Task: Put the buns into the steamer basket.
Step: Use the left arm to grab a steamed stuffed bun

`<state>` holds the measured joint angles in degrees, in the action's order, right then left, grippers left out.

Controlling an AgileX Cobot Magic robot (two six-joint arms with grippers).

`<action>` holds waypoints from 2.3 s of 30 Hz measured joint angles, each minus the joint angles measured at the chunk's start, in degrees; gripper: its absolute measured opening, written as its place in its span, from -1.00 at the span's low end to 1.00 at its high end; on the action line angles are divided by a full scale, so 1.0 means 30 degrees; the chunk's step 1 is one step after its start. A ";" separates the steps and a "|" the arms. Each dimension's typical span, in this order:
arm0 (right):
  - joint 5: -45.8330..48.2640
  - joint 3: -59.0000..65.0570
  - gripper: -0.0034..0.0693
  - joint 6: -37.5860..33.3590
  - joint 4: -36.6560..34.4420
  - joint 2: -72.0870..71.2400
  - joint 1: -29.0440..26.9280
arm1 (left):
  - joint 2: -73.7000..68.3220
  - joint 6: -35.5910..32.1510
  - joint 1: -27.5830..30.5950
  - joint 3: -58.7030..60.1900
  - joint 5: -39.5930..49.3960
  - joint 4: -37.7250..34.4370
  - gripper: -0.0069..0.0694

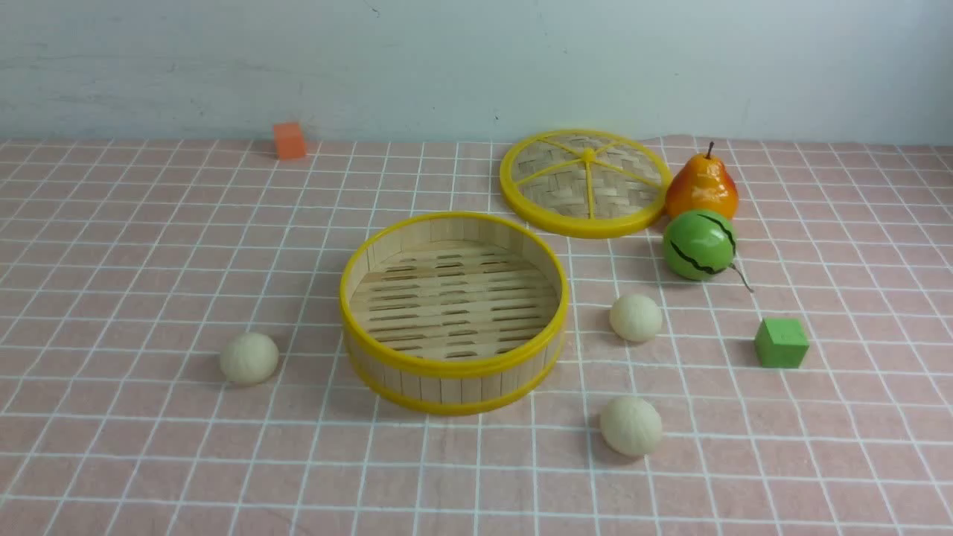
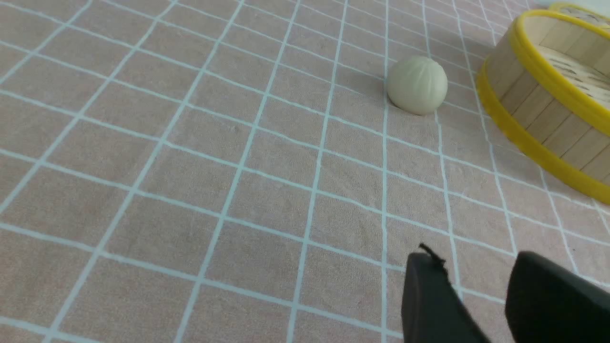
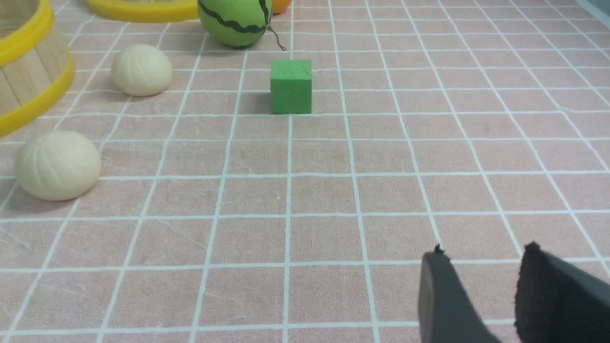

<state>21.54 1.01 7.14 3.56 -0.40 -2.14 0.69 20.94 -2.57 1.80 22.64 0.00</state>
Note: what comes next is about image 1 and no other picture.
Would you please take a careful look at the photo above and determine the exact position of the white bun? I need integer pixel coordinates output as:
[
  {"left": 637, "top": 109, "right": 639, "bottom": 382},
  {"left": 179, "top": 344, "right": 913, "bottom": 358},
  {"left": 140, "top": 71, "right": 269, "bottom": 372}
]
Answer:
[
  {"left": 218, "top": 332, "right": 279, "bottom": 386},
  {"left": 599, "top": 395, "right": 663, "bottom": 457},
  {"left": 609, "top": 294, "right": 663, "bottom": 343}
]

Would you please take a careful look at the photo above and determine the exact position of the bamboo steamer tray yellow rim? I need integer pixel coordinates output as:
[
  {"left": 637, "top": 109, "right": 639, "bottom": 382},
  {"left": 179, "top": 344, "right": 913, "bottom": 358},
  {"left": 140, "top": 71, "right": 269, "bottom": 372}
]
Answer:
[{"left": 340, "top": 211, "right": 571, "bottom": 416}]

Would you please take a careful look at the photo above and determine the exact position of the woven bamboo steamer lid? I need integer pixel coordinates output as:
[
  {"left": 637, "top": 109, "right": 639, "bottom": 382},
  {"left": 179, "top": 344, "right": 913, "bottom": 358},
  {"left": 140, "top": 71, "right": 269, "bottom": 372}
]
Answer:
[{"left": 498, "top": 129, "right": 673, "bottom": 240}]

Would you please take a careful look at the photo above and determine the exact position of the green toy watermelon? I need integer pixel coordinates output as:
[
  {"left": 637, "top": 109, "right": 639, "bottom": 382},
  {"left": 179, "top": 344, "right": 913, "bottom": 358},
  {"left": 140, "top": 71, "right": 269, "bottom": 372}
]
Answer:
[{"left": 663, "top": 209, "right": 753, "bottom": 292}]

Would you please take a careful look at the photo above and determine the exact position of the orange foam cube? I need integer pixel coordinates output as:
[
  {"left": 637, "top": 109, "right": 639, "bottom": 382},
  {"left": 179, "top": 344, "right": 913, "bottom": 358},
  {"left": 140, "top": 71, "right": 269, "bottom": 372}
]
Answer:
[{"left": 272, "top": 121, "right": 307, "bottom": 162}]

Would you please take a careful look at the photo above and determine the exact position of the orange toy pear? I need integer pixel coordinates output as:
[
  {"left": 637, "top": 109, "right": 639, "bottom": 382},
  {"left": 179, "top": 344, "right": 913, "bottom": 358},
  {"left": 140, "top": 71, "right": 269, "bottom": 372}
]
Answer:
[{"left": 665, "top": 141, "right": 739, "bottom": 220}]

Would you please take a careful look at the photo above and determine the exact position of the green foam cube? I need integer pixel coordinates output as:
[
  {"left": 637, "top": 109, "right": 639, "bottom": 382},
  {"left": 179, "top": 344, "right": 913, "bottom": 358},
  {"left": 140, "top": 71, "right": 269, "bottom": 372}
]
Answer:
[{"left": 753, "top": 318, "right": 810, "bottom": 369}]

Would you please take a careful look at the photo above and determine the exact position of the pink checkered tablecloth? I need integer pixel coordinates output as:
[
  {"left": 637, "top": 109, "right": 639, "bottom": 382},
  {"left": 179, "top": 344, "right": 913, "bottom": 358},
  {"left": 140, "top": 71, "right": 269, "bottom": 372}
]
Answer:
[{"left": 1, "top": 137, "right": 952, "bottom": 535}]

